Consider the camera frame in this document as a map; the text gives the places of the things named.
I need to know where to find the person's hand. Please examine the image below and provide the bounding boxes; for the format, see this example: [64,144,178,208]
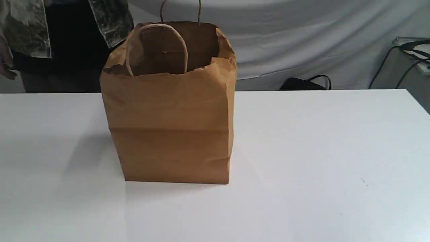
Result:
[0,36,17,80]

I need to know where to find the brown paper bag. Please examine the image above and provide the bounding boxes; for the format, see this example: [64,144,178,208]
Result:
[100,15,238,184]

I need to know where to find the black bag on floor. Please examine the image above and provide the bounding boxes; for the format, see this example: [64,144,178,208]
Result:
[278,75,332,91]

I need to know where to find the person in camouflage jacket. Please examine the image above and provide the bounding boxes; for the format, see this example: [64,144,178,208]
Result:
[1,0,135,93]

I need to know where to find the white backdrop cloth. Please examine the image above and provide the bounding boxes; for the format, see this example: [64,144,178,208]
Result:
[128,0,430,92]

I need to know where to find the black cables at right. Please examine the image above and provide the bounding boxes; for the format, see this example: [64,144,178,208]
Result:
[369,40,430,89]

